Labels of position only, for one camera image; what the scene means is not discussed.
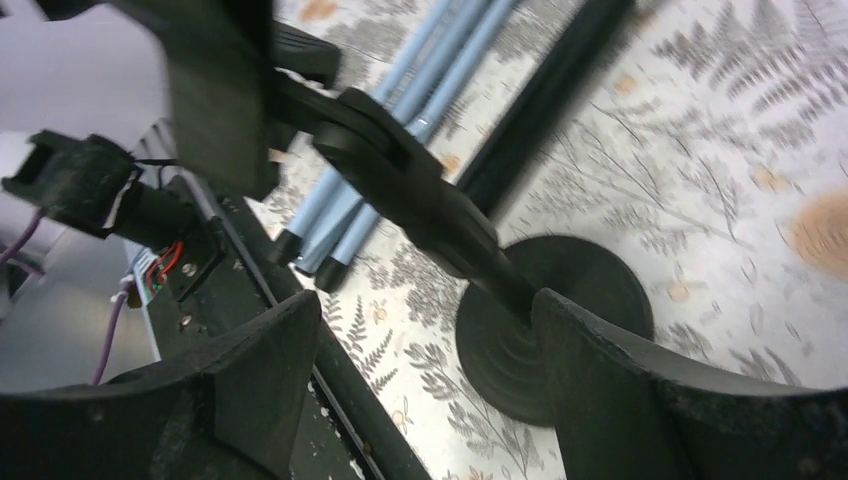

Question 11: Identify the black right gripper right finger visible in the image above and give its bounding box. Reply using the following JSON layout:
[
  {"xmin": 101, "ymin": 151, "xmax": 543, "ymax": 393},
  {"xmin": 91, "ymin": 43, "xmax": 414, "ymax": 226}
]
[{"xmin": 531, "ymin": 289, "xmax": 847, "ymax": 479}]

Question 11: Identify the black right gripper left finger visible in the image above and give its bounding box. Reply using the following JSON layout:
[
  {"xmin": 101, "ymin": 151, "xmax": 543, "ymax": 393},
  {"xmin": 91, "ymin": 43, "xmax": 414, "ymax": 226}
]
[{"xmin": 1, "ymin": 291, "xmax": 321, "ymax": 479}]

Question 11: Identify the black microphone stand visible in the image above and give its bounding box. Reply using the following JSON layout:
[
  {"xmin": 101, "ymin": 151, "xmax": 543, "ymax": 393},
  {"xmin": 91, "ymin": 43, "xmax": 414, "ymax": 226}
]
[{"xmin": 273, "ymin": 73, "xmax": 653, "ymax": 426}]

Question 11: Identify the black silver microphone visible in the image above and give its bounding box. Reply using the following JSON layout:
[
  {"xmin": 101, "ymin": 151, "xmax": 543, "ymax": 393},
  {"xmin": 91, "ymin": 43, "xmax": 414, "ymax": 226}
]
[{"xmin": 456, "ymin": 0, "xmax": 637, "ymax": 217}]

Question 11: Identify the light blue music stand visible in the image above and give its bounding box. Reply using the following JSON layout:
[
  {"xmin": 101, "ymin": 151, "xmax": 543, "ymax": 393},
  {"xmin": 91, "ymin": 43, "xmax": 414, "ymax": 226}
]
[{"xmin": 268, "ymin": 0, "xmax": 525, "ymax": 294}]

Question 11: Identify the floral patterned table mat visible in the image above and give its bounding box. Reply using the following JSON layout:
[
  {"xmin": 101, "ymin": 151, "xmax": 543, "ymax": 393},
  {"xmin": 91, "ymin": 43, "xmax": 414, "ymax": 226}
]
[{"xmin": 245, "ymin": 0, "xmax": 848, "ymax": 480}]

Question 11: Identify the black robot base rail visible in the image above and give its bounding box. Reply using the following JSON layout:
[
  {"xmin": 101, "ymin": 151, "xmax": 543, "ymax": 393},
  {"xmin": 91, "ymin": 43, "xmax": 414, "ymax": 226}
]
[{"xmin": 144, "ymin": 173, "xmax": 427, "ymax": 479}]

